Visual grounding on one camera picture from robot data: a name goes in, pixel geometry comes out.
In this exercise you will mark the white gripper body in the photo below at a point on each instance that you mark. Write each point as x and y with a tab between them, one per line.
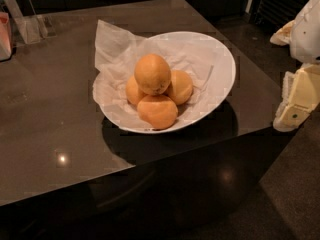
307	34

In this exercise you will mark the white crumpled paper liner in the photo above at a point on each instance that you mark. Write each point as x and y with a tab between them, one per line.
113	50

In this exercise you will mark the orange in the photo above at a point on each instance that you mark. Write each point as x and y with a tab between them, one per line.
152	74
133	93
159	111
180	88

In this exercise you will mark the white oval bowl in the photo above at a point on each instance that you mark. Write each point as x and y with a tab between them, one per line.
222	71

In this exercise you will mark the clear acrylic stand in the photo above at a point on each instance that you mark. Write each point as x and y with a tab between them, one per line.
29	29

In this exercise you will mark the pink white carton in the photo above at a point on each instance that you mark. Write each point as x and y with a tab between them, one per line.
5	37

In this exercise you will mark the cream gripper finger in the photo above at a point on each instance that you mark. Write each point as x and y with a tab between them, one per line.
300	96
283	36

